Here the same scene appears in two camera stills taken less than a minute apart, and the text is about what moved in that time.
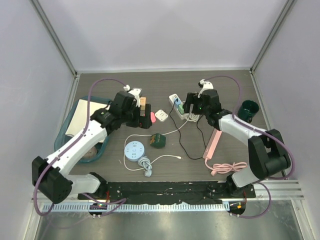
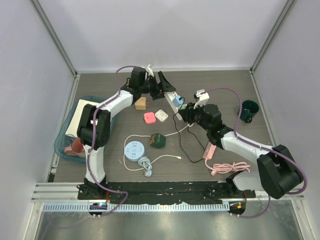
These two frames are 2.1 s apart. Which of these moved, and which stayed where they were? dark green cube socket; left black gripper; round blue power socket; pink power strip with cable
Moved: left black gripper
Stayed: round blue power socket; pink power strip with cable; dark green cube socket
